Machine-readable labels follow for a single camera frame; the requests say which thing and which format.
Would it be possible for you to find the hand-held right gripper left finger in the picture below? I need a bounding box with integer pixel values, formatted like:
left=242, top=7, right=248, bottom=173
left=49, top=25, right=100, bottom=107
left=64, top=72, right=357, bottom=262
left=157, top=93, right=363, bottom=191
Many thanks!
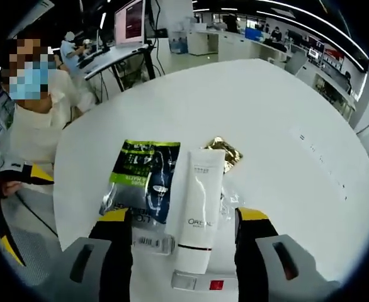
left=54, top=207, right=135, bottom=302

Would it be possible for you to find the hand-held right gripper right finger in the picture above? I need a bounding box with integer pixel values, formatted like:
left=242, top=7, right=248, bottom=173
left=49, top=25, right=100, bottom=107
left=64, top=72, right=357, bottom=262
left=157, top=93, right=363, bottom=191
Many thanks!
left=234, top=206, right=340, bottom=302

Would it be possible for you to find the small white skincare pump bottle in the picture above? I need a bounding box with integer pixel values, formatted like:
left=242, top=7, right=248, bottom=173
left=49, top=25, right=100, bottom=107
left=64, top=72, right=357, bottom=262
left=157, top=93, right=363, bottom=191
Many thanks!
left=130, top=233, right=176, bottom=256
left=171, top=272, right=239, bottom=292

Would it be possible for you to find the clear skincare sachet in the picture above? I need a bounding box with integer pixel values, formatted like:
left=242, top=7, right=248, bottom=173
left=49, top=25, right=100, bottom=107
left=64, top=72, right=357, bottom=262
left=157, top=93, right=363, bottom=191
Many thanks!
left=220, top=185, right=246, bottom=218

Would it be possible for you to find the white skincare tube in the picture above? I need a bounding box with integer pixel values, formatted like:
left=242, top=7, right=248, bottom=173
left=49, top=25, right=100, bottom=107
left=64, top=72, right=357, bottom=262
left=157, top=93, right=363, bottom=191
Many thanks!
left=167, top=149, right=227, bottom=275

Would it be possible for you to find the dark green skincare pouch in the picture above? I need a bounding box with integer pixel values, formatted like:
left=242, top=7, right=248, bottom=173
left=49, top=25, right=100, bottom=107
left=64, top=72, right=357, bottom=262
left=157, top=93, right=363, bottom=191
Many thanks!
left=98, top=139, right=181, bottom=225

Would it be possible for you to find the gold skincare sachet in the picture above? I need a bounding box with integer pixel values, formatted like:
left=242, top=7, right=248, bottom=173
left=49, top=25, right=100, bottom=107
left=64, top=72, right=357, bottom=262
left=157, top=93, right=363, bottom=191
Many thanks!
left=200, top=136, right=244, bottom=174

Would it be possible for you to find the person's left hand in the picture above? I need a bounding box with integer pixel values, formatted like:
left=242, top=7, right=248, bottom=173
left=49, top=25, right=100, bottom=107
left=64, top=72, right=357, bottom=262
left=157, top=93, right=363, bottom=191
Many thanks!
left=0, top=180, right=25, bottom=199

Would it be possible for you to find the grey mesh office chair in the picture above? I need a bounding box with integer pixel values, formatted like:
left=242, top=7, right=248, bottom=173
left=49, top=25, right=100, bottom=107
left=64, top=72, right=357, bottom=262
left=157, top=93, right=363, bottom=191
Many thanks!
left=0, top=188, right=63, bottom=284

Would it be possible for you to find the black-legged monitor desk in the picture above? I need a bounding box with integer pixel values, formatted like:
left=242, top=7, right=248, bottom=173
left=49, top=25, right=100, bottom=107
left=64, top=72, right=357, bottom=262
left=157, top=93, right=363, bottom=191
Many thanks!
left=83, top=43, right=157, bottom=92

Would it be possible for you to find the computer monitor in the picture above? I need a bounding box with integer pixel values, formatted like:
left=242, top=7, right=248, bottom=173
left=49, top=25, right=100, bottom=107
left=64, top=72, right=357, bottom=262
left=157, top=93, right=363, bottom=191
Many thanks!
left=114, top=0, right=147, bottom=47

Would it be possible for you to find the blue box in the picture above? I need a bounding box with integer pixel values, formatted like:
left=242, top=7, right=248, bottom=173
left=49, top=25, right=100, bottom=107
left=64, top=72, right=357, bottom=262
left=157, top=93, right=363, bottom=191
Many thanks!
left=244, top=26, right=266, bottom=42

